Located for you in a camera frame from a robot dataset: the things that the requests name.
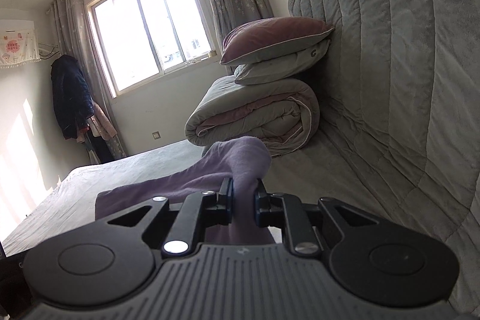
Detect pink pillow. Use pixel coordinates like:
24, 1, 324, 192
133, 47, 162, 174
219, 17, 335, 66

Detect purple pants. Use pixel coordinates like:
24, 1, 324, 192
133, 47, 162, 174
94, 136, 276, 246

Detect air conditioner with white cover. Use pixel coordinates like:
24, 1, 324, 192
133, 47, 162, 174
0, 19, 41, 69

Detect folded grey pink quilt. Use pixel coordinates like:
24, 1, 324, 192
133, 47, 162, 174
185, 74, 320, 158

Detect window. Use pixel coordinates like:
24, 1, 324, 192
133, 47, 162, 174
86, 0, 220, 97

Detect hanging dark jackets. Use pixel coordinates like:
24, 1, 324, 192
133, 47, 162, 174
49, 0, 126, 159

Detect grey bed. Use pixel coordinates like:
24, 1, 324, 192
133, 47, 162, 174
2, 118, 480, 320

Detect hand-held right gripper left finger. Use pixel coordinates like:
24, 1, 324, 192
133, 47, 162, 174
107, 178, 235, 255

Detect hanging pink garment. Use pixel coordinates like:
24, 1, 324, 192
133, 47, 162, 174
88, 100, 117, 141

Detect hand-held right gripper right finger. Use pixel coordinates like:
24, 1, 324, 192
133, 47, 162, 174
254, 181, 383, 255

